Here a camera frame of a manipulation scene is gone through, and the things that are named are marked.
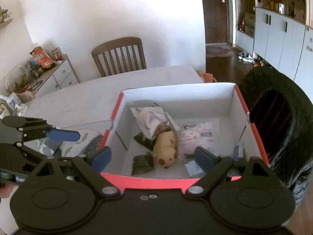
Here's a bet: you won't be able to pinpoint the pink white snack packet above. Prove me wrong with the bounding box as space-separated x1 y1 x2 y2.
178 118 219 162

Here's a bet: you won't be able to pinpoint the orange snack bag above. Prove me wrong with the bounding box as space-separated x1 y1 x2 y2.
30 46 54 69

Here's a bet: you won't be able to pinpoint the dark seaweed packet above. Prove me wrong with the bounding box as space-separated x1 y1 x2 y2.
132 153 154 176

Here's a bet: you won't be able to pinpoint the black object in box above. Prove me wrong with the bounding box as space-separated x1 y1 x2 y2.
134 132 156 151

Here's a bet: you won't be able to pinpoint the white sideboard cabinet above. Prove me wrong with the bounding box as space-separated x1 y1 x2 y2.
17 54 80 103

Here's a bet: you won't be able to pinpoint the red white cardboard box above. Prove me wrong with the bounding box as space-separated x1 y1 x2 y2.
102 83 268 189

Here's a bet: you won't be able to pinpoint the yellow plush toy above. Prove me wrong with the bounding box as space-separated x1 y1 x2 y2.
153 131 178 169

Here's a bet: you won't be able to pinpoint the pair of sneakers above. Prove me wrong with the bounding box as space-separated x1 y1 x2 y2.
238 51 255 63

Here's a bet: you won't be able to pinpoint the person left hand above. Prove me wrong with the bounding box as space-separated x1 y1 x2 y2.
0 184 19 198

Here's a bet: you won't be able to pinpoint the black padded jacket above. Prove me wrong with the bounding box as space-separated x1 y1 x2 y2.
238 66 312 206

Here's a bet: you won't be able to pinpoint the beige silver snack bag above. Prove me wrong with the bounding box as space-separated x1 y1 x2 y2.
130 103 181 140

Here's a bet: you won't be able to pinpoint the patterned tissue paper pack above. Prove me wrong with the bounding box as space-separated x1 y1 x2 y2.
24 129 91 158

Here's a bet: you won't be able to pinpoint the light blue small carton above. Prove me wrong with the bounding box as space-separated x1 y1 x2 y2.
184 160 205 178

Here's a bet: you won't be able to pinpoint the white tall cabinets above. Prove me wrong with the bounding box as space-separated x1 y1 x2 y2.
236 6 313 95

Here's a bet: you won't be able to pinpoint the brown wooden chair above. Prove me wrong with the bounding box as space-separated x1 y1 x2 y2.
91 37 146 77

